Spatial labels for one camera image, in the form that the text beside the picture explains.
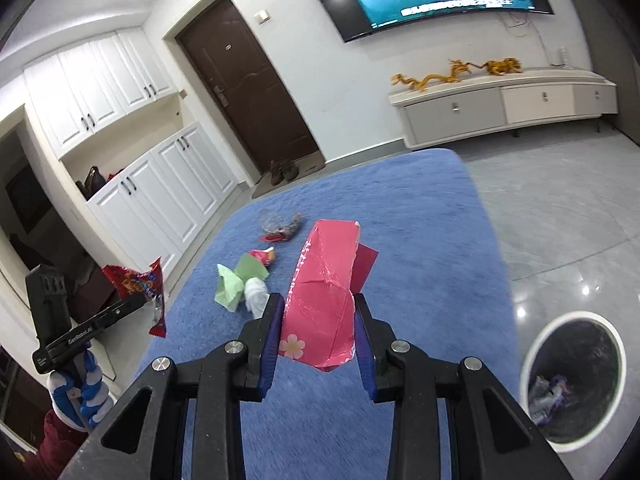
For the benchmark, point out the white printed paper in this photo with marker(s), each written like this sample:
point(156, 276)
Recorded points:
point(539, 387)

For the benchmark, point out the small red yellow wrapper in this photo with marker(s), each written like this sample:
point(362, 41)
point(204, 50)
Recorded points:
point(264, 256)

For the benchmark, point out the person's left forearm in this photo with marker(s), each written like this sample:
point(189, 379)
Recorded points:
point(62, 440)

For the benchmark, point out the white grey television stand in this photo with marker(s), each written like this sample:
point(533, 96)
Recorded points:
point(500, 105)

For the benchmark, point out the long golden dragon figurine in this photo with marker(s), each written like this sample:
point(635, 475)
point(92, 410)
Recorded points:
point(430, 79)

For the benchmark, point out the blue fluffy mat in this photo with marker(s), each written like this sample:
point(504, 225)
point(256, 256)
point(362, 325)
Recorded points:
point(320, 435)

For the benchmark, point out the dark brown furniture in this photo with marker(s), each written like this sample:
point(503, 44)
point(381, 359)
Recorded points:
point(60, 260)

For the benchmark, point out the dark brown door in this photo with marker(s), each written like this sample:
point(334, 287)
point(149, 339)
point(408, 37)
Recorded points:
point(245, 85)

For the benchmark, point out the red orange snack wrapper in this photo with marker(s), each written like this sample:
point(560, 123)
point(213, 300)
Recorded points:
point(130, 280)

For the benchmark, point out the pink paper box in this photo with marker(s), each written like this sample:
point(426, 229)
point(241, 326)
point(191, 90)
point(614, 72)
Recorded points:
point(320, 300)

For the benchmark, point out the white base cabinets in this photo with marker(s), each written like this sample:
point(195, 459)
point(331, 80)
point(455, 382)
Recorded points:
point(165, 195)

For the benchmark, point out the small golden dragon figurine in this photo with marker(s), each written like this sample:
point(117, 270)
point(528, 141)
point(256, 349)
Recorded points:
point(502, 66)

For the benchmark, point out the white crumpled tissue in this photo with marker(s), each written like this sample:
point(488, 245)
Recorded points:
point(256, 297)

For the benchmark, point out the white wall cabinets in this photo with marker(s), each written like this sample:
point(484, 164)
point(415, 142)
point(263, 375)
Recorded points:
point(100, 90)

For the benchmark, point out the white round trash bin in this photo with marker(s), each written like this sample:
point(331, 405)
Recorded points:
point(612, 360)

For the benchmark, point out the purple wrapper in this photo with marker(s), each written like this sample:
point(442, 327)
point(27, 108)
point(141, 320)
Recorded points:
point(559, 387)
point(540, 412)

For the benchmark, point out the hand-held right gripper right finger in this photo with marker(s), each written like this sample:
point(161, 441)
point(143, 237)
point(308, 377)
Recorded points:
point(364, 360)

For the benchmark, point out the small white device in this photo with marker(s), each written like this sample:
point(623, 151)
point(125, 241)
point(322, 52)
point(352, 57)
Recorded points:
point(563, 56)

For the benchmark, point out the clear plastic wrapper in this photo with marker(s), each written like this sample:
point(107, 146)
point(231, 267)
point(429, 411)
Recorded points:
point(280, 225)

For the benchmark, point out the person's left hand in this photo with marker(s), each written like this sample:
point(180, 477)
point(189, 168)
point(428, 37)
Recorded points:
point(87, 395)

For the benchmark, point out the wall light switch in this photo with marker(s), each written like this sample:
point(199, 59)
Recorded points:
point(262, 16)

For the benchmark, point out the dark handbag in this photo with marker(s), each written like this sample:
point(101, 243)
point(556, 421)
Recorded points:
point(91, 182)

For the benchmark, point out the brown shoe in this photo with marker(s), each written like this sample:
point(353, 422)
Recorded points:
point(290, 169)
point(276, 172)

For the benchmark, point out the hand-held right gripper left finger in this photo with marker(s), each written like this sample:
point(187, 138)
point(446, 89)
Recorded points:
point(274, 340)

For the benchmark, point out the green paper sheet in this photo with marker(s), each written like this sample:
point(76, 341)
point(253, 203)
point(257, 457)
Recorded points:
point(232, 285)

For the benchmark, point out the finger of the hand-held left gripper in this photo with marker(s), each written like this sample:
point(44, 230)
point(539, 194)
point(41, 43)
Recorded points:
point(140, 302)

